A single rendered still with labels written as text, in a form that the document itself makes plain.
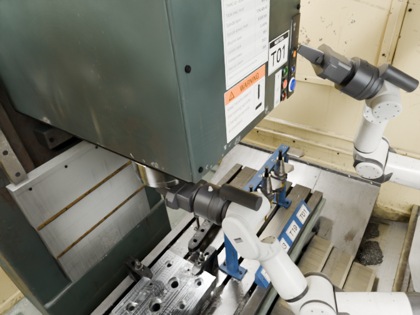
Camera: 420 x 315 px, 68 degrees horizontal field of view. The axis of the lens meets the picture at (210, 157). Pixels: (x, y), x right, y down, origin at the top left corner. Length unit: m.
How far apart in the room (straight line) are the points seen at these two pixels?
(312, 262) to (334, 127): 0.67
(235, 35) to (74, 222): 0.94
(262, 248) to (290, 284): 0.11
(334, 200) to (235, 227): 1.14
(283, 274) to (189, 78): 0.49
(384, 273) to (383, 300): 0.89
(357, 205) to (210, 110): 1.34
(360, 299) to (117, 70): 0.69
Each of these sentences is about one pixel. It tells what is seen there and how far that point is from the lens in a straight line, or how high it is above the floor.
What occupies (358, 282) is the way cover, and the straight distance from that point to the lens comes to 1.59.
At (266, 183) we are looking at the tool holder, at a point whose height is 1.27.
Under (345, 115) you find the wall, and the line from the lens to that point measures 1.66.
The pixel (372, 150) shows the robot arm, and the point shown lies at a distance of 1.05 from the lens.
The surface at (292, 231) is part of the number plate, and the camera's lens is 1.39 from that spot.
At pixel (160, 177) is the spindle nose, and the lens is 0.73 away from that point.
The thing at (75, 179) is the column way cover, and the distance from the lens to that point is 1.20.
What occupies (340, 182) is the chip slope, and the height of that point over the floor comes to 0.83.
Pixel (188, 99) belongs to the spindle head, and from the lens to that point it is 0.48.
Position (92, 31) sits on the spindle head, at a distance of 0.56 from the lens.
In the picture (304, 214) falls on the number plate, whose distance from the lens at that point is 1.47.
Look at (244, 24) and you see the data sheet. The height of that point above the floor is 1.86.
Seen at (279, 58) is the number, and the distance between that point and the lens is 0.74.
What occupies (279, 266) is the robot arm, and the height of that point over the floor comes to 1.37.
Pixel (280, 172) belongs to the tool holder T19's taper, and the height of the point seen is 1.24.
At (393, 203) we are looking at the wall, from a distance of 1.89.
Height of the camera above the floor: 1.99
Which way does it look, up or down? 36 degrees down
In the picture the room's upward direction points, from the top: 6 degrees counter-clockwise
